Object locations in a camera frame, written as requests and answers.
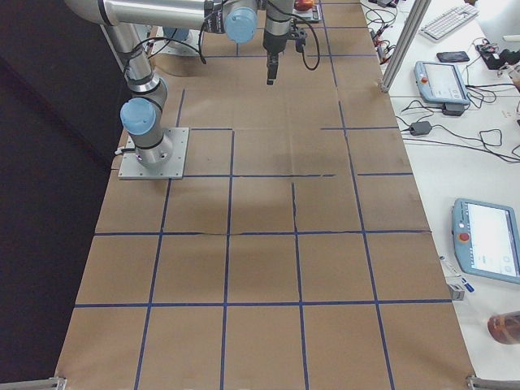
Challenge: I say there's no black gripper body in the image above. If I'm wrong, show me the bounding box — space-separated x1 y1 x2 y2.
262 26 307 55

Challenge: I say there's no red yellow mango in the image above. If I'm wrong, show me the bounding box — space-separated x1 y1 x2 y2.
294 0 314 12

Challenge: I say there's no white digital kitchen scale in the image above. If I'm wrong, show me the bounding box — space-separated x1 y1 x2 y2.
293 2 322 23

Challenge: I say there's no black power adapter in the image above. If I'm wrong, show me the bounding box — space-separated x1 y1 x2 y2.
409 121 432 137

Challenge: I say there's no white computer keyboard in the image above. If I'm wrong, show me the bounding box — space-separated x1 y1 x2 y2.
418 3 479 41

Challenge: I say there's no blue teach pendant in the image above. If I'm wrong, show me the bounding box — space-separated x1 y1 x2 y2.
414 61 470 106
452 198 519 284

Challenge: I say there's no black smartphone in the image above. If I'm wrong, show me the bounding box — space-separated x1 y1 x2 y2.
436 51 470 63

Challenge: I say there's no brown paper table cover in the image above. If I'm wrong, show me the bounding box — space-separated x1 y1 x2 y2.
56 1 473 389

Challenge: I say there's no brown glass bottle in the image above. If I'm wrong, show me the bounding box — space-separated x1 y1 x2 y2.
487 311 519 345

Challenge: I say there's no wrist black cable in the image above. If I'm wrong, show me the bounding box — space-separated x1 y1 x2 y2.
266 0 321 71

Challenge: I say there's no aluminium frame post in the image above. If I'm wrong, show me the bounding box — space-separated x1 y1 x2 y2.
379 0 431 93

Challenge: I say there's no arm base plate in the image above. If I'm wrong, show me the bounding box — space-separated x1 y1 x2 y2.
118 128 189 180

